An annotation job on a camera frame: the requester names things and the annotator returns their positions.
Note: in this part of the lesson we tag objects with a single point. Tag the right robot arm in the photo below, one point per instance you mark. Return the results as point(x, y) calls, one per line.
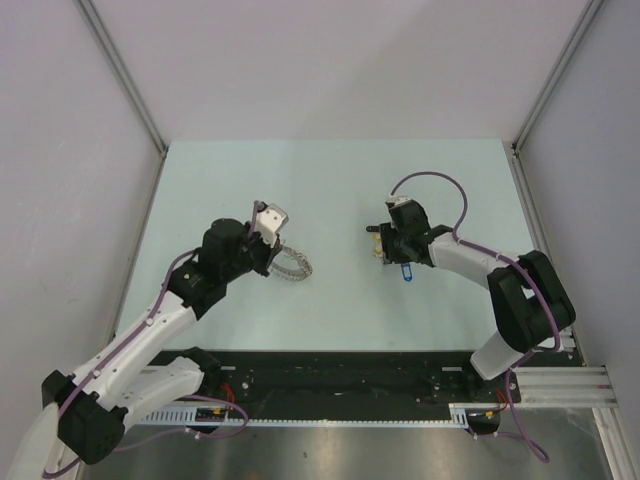
point(529, 302)

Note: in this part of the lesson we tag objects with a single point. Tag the blue key tag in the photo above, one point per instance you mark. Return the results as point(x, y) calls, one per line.
point(407, 273)

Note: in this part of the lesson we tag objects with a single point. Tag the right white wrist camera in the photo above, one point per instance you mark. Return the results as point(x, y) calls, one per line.
point(393, 201)

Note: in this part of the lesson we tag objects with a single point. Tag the aluminium corner post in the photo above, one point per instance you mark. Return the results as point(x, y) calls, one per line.
point(99, 30)
point(570, 49)

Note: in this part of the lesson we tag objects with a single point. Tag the aluminium frame crossbar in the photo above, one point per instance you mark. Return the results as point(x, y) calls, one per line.
point(565, 387)

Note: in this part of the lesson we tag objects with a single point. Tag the metal disc with keyrings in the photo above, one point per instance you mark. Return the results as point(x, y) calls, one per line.
point(291, 265)

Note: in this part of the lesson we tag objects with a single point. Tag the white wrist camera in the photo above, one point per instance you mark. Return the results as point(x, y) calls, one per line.
point(393, 201)
point(270, 220)

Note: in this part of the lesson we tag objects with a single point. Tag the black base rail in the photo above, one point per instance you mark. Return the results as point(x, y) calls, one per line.
point(436, 377)

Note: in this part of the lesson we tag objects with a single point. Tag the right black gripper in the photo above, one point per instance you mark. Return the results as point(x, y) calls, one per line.
point(388, 232)

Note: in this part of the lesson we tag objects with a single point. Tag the yellow key tag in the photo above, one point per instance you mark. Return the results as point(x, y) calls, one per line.
point(376, 245)

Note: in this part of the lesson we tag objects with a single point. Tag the white cable duct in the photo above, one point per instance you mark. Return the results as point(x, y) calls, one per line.
point(185, 416)

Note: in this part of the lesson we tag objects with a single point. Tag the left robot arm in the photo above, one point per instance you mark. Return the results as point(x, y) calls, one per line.
point(96, 401)

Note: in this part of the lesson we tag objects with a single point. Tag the right aluminium corner post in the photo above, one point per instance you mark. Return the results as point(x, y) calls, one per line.
point(570, 49)

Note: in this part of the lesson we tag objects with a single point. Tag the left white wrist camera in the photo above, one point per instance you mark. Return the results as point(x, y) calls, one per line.
point(270, 220)

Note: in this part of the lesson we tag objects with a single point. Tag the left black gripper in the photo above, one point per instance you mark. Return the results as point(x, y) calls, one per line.
point(268, 252)

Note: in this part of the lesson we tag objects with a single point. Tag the left aluminium corner post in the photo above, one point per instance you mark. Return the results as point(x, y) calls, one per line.
point(99, 30)

